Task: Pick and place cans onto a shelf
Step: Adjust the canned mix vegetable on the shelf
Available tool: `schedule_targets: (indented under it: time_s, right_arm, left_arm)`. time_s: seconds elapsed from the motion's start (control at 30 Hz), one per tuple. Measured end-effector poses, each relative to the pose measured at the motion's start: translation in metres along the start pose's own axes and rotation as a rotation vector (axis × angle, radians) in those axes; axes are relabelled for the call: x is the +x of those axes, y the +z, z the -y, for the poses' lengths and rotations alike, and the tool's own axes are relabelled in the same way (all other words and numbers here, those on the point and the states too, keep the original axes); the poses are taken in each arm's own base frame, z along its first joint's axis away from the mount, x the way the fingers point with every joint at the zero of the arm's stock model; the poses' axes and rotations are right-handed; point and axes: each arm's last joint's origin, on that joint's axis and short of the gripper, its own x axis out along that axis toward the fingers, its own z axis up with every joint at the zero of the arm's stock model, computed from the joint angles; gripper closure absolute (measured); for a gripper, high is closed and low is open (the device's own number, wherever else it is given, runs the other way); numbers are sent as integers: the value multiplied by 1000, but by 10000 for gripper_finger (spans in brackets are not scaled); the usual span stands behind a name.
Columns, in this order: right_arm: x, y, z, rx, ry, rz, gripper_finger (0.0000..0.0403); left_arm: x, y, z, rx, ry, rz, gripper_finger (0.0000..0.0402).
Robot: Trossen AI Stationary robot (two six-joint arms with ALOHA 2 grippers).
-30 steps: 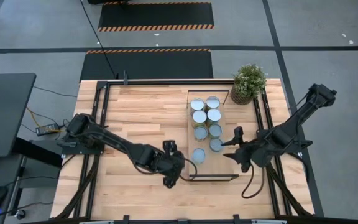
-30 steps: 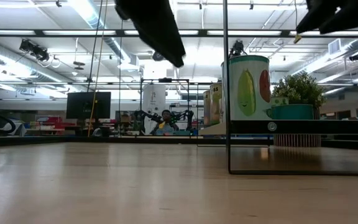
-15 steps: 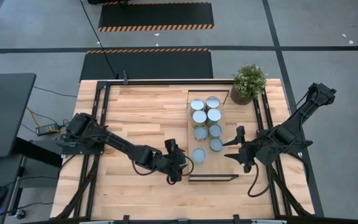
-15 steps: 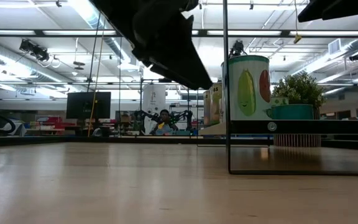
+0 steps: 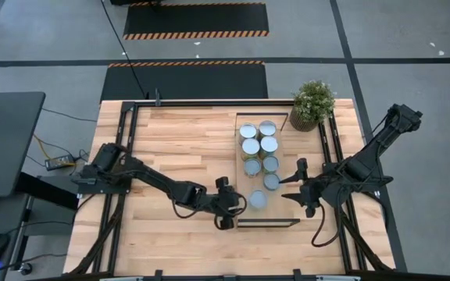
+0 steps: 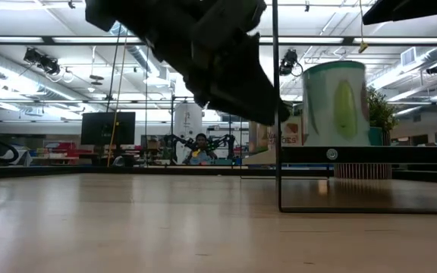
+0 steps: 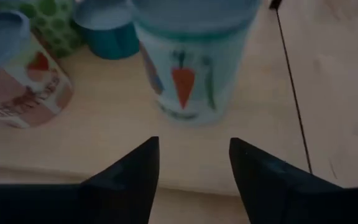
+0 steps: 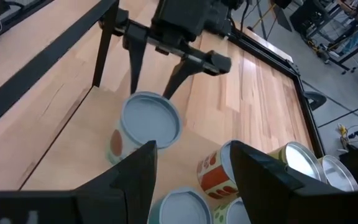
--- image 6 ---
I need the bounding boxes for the red storage boxes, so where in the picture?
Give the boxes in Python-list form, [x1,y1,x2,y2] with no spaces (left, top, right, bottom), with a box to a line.
[43,141,93,157]

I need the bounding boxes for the yellow hanging tag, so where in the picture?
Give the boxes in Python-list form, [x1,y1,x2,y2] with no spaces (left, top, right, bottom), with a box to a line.
[357,0,369,54]

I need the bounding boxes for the hanging black camera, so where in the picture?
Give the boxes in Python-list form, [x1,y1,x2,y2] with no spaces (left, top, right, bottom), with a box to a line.
[278,48,303,77]

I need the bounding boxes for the green potted plant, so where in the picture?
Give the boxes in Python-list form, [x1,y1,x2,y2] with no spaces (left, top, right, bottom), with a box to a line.
[366,86,399,148]

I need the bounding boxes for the black monitor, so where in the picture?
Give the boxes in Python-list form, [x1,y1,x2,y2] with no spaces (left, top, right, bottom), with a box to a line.
[80,111,137,146]

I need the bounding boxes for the corn picture tin can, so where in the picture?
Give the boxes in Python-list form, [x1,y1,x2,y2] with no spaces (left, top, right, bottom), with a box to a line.
[300,60,372,148]

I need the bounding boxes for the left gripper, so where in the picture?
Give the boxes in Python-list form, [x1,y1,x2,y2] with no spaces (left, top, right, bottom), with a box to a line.
[142,0,292,127]

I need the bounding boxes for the white air vent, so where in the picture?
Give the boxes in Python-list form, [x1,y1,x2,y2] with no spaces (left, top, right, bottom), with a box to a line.
[400,46,417,67]

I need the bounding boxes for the person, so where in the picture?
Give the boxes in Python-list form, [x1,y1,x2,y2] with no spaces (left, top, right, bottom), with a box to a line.
[187,132,219,166]

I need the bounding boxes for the black ceiling spotlight cluster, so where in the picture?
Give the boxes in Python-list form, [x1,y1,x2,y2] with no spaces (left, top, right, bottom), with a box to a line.
[23,47,63,76]

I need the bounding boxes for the silver ventilation duct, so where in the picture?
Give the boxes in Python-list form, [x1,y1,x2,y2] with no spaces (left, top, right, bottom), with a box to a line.
[0,45,77,111]

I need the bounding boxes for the white round pillar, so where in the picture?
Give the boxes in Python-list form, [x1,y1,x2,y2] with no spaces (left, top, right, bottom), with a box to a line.
[173,102,204,165]

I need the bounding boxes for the yellow pole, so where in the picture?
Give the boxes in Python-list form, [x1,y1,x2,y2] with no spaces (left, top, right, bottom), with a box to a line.
[106,36,129,168]

